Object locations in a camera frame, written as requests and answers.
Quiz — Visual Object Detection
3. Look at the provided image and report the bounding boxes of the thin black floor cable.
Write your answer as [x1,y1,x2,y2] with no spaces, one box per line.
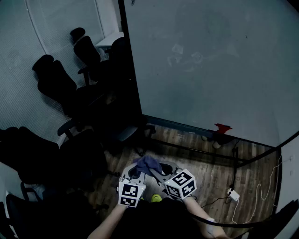
[200,195,232,210]

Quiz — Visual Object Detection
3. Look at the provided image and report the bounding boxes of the thick black cable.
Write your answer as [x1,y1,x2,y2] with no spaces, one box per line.
[188,212,278,229]

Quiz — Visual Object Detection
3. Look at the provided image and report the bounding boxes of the person's left forearm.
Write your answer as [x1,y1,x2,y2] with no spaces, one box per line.
[86,204,128,239]

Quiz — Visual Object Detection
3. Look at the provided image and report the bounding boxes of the white power adapter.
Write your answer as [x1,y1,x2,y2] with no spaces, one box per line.
[227,188,241,202]

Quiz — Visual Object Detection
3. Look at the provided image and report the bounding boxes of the white desk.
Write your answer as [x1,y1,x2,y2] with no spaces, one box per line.
[95,31,125,55]

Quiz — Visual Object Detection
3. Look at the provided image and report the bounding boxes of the black office chair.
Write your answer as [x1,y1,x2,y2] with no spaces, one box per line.
[69,27,110,86]
[102,36,157,156]
[32,54,94,119]
[0,127,112,199]

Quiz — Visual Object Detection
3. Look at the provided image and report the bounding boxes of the blue-grey cloth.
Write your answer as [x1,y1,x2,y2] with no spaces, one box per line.
[132,155,164,177]

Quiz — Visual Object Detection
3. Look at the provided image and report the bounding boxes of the person's black clothing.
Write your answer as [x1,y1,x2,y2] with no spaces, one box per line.
[109,197,212,239]

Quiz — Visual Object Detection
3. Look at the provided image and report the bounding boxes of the thin white cable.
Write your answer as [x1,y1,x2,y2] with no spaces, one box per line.
[231,155,284,225]

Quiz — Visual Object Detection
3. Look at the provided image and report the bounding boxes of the white window blinds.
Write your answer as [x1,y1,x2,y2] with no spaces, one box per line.
[0,0,105,143]

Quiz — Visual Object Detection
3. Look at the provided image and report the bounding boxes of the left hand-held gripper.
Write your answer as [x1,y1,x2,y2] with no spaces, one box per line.
[118,162,147,208]

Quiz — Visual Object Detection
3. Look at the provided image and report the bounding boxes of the large whiteboard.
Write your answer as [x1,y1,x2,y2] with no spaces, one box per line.
[117,0,299,170]

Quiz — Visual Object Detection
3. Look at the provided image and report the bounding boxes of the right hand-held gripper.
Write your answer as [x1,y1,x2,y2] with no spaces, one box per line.
[149,160,197,200]

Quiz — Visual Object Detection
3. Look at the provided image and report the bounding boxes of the black hanging power cord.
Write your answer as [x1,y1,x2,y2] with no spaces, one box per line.
[231,146,240,190]

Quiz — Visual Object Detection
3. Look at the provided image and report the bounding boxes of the red whiteboard eraser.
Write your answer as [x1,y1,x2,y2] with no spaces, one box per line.
[214,123,233,135]

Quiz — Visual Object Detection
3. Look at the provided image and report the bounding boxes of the person's right forearm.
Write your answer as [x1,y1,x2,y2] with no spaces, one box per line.
[182,196,232,239]

